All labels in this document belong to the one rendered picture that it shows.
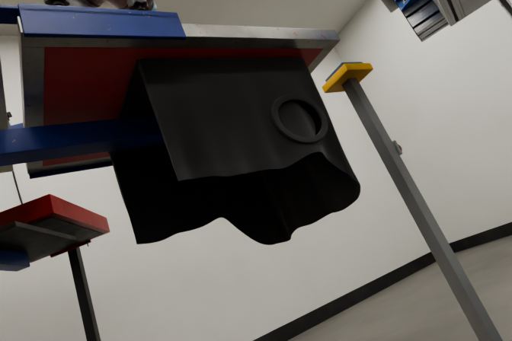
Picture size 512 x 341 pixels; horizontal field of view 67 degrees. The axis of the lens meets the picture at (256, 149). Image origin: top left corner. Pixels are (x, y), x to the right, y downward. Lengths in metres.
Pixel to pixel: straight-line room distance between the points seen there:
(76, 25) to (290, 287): 2.93
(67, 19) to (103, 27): 0.06
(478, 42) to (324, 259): 2.53
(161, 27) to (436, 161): 4.06
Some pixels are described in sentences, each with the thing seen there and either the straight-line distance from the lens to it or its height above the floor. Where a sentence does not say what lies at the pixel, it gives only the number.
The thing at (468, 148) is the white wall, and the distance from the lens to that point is 4.45.
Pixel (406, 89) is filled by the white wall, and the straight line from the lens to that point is 4.75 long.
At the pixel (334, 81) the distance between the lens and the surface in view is 1.33.
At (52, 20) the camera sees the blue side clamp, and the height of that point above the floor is 0.97.
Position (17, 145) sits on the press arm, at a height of 0.88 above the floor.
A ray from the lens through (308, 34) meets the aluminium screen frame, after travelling 1.09.
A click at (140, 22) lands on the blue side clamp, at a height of 0.98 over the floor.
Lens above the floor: 0.41
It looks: 19 degrees up
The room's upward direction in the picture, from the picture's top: 23 degrees counter-clockwise
